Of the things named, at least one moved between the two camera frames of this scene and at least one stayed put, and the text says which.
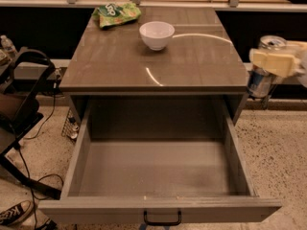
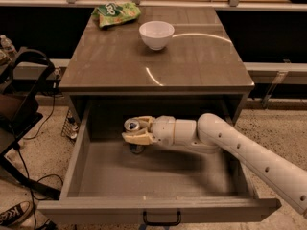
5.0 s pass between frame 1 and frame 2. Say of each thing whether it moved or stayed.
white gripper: moved
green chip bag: stayed
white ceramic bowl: stayed
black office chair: stayed
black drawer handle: stayed
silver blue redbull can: moved
